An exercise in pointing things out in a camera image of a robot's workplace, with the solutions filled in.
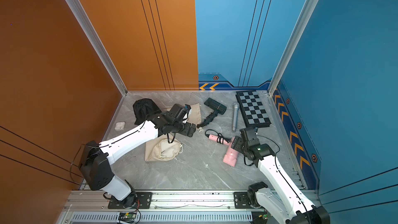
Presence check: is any pink hair dryer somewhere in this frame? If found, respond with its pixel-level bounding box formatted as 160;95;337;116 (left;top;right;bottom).
205;129;238;167

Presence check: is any black drawstring pouch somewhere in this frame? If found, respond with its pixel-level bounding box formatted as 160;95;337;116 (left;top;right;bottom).
133;99;161;125

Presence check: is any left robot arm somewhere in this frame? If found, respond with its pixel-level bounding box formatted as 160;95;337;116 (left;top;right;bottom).
79;112;197;208

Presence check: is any black hair dryer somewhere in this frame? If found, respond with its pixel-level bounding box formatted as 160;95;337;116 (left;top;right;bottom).
197;97;227;129

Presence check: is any folded checkered chess board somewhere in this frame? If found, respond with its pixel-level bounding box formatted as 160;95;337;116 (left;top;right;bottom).
236;91;271;128

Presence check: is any grey microphone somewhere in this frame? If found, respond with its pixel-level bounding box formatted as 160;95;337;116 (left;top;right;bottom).
232;102;240;132

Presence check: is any white earbuds case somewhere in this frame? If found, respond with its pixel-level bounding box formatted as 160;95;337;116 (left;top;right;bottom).
115;121;125;131

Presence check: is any right green circuit board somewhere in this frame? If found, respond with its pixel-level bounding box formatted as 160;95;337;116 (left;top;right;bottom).
250;212;268;224

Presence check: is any green circuit board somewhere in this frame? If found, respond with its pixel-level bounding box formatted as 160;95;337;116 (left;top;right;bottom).
250;212;268;224
118;212;138;224

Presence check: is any left green circuit board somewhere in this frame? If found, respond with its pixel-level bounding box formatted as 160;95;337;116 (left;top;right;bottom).
118;212;138;224

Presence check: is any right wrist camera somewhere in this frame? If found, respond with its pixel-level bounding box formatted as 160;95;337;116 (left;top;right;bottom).
239;127;259;144

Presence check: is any beige printed drawstring pouch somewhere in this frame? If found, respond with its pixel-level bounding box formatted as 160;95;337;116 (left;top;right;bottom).
166;103;201;125

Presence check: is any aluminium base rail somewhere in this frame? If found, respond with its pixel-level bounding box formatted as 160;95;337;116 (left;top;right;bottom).
55;189;330;224

